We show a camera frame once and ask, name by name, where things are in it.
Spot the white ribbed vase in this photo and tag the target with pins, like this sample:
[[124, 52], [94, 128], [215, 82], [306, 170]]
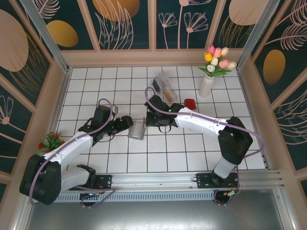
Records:
[[206, 87]]

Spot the yellow artificial tulip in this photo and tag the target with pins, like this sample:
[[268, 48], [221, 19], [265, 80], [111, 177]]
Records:
[[208, 56]]

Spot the perforated metal strip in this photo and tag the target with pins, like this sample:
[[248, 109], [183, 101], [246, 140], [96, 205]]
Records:
[[144, 197]]

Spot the small green circuit board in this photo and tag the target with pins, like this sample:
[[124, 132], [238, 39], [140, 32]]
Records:
[[233, 193]]

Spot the aluminium frame post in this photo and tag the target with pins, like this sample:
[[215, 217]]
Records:
[[50, 40], [252, 36]]

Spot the grey metal sheet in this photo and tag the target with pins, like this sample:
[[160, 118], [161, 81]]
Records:
[[153, 215]]

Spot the black card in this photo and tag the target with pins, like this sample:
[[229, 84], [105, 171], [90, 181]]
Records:
[[156, 85]]

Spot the tan wooden block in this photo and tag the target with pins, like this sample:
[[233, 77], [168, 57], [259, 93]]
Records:
[[169, 94]]

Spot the clear plastic organizer box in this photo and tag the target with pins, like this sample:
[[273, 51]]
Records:
[[168, 82]]

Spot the cream artificial tulip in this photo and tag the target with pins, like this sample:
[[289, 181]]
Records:
[[232, 65]]

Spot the grey card holder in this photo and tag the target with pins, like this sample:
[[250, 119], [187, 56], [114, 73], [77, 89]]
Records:
[[136, 130]]

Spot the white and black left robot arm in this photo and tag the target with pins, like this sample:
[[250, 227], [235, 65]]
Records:
[[72, 146]]

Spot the white artificial tulip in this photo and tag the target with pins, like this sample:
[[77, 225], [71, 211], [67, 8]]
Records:
[[214, 60], [210, 68]]

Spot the peach artificial tulip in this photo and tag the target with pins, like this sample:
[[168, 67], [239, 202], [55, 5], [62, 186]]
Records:
[[224, 51]]

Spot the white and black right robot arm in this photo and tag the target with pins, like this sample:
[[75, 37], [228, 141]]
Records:
[[199, 122]]

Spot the pink artificial tulip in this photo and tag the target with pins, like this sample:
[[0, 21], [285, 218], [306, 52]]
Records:
[[217, 52], [224, 64], [211, 49]]

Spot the small red flower plant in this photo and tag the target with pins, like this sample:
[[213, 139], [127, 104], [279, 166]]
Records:
[[51, 141]]

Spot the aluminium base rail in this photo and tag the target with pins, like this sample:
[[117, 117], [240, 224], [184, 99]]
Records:
[[156, 178]]

